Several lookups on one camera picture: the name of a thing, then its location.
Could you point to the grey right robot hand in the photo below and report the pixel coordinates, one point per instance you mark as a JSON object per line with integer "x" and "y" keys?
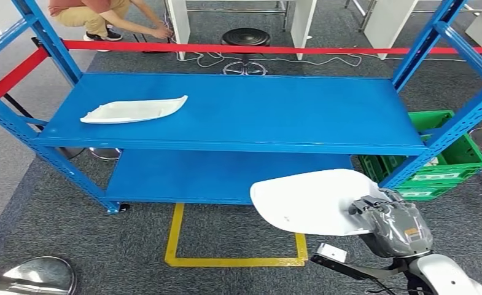
{"x": 399, "y": 232}

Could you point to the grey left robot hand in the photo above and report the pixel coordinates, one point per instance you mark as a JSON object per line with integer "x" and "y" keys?
{"x": 0, "y": 281}

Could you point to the person's hand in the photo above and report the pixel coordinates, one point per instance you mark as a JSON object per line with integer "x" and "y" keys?
{"x": 164, "y": 32}

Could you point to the broad white plastic part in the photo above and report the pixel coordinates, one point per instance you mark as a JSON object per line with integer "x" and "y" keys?
{"x": 305, "y": 203}

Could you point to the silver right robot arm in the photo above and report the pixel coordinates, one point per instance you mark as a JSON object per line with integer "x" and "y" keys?
{"x": 440, "y": 272}

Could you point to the narrow white plastic part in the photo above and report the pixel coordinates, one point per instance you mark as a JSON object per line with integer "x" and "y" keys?
{"x": 135, "y": 110}

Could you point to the blue metal shelf rack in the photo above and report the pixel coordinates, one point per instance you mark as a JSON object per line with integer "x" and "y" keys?
{"x": 244, "y": 110}

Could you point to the green plastic crate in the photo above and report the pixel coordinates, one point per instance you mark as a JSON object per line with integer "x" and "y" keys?
{"x": 464, "y": 158}
{"x": 428, "y": 191}

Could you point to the chrome stool base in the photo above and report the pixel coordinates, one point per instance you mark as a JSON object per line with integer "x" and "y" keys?
{"x": 104, "y": 154}
{"x": 49, "y": 270}

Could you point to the red barrier belt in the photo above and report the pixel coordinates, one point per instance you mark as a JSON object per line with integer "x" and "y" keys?
{"x": 19, "y": 73}
{"x": 224, "y": 48}

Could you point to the person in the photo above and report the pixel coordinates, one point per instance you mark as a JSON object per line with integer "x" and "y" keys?
{"x": 86, "y": 14}

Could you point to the black round stool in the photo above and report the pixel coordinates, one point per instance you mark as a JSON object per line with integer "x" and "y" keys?
{"x": 245, "y": 36}

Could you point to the yellow floor tape square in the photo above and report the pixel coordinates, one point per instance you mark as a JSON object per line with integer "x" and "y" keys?
{"x": 232, "y": 261}

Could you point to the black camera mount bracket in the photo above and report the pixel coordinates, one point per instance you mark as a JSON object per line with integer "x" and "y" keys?
{"x": 358, "y": 270}

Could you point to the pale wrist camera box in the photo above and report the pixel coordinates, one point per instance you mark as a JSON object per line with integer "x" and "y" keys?
{"x": 331, "y": 252}

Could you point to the black stanchion post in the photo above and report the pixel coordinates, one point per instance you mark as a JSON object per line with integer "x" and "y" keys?
{"x": 73, "y": 153}

